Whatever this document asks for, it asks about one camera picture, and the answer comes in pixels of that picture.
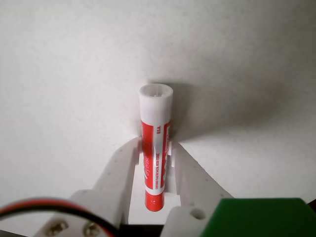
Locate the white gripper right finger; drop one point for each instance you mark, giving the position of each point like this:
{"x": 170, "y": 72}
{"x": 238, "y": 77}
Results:
{"x": 192, "y": 182}

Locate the green camera mount with camera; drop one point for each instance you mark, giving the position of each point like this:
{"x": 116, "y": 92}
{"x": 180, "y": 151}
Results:
{"x": 259, "y": 219}

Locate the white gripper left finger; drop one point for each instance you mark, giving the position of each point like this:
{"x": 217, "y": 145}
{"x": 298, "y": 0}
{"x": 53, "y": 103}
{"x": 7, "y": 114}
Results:
{"x": 111, "y": 177}

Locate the red dry erase marker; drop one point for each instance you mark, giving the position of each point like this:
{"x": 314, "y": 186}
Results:
{"x": 155, "y": 111}

